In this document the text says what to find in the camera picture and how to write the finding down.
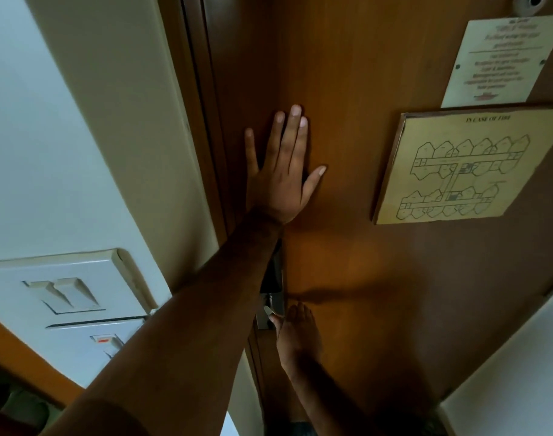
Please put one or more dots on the orange wooden panel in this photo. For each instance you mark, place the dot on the orange wooden panel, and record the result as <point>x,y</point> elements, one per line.
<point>28,358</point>

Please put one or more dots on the person's right hand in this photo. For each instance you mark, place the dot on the person's right hand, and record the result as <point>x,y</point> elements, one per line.
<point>300,338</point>

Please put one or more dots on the metal door peephole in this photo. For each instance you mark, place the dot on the metal door peephole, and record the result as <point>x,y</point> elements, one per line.
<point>531,0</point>

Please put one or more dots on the person's left forearm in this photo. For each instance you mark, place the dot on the person's left forearm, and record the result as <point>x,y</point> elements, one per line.
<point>176,331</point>

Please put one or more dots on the brown wooden door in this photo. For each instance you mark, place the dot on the brown wooden door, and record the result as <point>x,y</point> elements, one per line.
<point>372,276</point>

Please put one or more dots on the white printed notice sheet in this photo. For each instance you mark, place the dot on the white printed notice sheet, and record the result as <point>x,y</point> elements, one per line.
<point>497,63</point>

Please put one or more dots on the person's left thumb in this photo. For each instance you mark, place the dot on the person's left thumb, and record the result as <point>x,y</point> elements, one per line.
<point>315,179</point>

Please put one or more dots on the person's right forearm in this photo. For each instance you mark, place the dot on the person's right forearm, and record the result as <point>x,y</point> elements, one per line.
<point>344,404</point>

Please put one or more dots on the dark metal door lock plate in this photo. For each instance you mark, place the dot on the dark metal door lock plate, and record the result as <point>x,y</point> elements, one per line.
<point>273,276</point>

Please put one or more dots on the framed floor plan sign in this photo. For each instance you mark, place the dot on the framed floor plan sign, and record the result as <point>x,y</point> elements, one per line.
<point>467,165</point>

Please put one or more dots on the person's left little finger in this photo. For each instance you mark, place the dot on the person's left little finger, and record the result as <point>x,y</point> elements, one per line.
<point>251,152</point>

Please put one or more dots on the silver door latch lever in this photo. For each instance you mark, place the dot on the silver door latch lever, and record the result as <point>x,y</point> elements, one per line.
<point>267,311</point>

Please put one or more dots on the person's left hand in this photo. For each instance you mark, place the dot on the person's left hand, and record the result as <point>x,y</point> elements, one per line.
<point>276,181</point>

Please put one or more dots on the person's left middle finger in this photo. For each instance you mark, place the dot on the person's left middle finger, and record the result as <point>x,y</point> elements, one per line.
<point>289,136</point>

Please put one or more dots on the person's right thumb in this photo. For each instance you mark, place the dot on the person's right thumb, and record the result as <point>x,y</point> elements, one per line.
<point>277,326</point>

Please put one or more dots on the white switch plate red indicator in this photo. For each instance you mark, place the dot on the white switch plate red indicator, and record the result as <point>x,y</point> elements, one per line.
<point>92,347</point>

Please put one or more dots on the brown wooden door frame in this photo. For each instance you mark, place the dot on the brown wooden door frame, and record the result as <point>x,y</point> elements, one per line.
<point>199,86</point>

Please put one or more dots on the white double rocker switch plate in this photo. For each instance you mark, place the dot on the white double rocker switch plate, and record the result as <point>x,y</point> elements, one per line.
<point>62,286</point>

